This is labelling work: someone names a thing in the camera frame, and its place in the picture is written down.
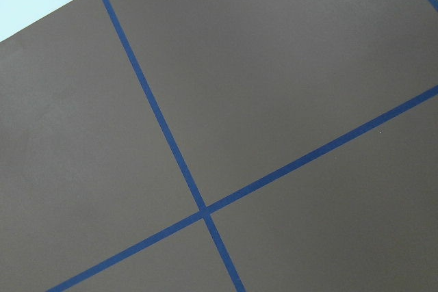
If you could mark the brown paper table mat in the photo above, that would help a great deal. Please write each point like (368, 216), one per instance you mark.
(302, 133)

